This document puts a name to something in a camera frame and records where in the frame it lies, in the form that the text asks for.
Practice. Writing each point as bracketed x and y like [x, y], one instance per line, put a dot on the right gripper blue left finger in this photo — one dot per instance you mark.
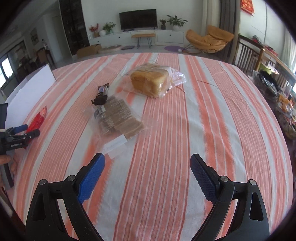
[88, 176]

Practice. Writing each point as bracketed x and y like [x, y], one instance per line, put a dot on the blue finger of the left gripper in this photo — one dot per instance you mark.
[29, 136]
[18, 129]

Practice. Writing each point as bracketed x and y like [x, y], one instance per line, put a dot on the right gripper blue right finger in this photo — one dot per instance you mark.
[206, 177]

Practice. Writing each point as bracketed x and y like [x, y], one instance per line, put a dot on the red snack packet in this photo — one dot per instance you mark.
[38, 120]

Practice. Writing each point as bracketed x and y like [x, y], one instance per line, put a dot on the brown cracker clear bag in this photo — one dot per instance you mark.
[116, 125]

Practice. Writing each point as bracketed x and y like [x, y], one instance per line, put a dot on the dark chocolate bar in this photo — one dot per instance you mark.
[102, 95]

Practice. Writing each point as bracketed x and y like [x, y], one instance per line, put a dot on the bread loaf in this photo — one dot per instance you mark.
[152, 80]

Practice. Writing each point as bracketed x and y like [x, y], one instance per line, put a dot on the person's left hand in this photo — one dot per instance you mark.
[6, 159]

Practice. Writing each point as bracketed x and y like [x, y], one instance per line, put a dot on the white cardboard box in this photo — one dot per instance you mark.
[26, 95]

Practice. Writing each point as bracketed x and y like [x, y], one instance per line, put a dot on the striped orange white tablecloth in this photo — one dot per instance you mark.
[148, 192]

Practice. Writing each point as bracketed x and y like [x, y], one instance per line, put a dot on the cardboard box on floor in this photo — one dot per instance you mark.
[88, 51]

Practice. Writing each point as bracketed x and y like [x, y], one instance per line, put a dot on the cluttered side table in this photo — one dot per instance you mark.
[280, 81]

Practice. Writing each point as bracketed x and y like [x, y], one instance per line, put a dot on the round pet bed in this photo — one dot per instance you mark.
[110, 49]

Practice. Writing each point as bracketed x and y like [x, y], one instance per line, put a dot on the red flower bouquet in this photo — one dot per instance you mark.
[94, 30]

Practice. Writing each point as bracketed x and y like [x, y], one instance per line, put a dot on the white round vase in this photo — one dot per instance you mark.
[102, 33]

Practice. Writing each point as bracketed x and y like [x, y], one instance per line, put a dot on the black display cabinet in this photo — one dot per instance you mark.
[74, 24]

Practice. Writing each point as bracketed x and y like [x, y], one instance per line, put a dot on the green plant in vase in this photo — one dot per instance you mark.
[108, 27]

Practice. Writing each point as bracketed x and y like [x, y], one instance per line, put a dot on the dark wooden chair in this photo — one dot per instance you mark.
[248, 54]

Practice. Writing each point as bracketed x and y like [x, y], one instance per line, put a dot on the purple floor mat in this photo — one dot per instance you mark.
[176, 49]

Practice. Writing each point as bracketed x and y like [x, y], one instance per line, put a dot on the orange lounge chair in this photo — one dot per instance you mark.
[214, 41]

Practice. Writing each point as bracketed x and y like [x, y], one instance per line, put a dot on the white tv cabinet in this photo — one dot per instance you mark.
[141, 38]

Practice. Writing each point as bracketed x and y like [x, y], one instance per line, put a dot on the white sheer curtain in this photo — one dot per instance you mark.
[289, 51]

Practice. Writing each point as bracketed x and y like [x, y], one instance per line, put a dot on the black television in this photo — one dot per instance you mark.
[146, 18]

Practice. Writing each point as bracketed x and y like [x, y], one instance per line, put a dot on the small dark potted plant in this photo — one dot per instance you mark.
[163, 24]

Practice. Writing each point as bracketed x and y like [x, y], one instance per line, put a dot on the green potted plant right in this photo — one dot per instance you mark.
[176, 22]

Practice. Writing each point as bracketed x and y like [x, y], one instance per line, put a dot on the covered standing air conditioner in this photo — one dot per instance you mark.
[210, 14]

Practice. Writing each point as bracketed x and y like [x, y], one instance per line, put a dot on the grey curtain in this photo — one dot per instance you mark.
[229, 16]

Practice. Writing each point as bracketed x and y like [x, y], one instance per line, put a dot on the red wall hanging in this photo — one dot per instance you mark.
[247, 6]

